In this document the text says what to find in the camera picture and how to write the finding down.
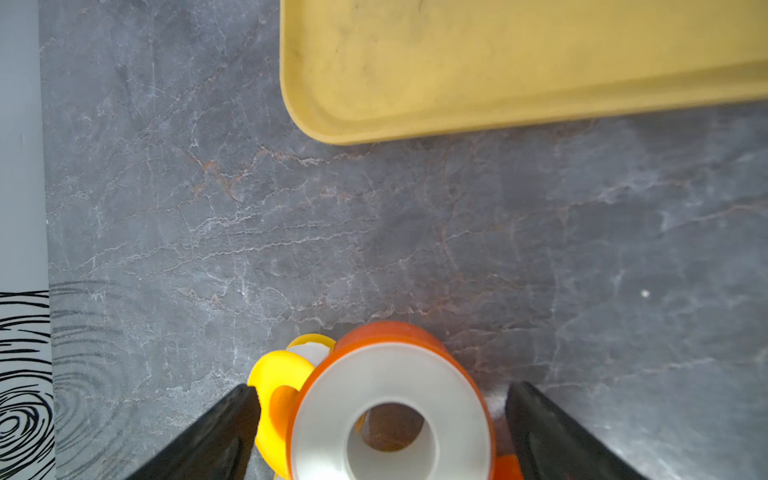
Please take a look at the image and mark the yellow sealing tape roll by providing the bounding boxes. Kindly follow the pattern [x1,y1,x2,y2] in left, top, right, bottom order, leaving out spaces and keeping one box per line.
[286,333,336,367]
[247,350,315,479]

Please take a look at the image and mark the orange sealing tape roll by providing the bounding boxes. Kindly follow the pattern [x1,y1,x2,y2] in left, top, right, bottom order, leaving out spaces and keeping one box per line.
[492,454,524,480]
[287,321,495,479]

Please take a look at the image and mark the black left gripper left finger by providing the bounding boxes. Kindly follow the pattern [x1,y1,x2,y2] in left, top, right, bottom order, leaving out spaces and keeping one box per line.
[130,384,261,480]

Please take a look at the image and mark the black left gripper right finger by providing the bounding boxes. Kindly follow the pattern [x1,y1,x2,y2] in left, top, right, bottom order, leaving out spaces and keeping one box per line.
[505,382,644,480]

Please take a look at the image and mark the yellow plastic tray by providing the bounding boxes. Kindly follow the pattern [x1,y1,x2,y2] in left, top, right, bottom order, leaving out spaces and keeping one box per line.
[279,1,767,145]

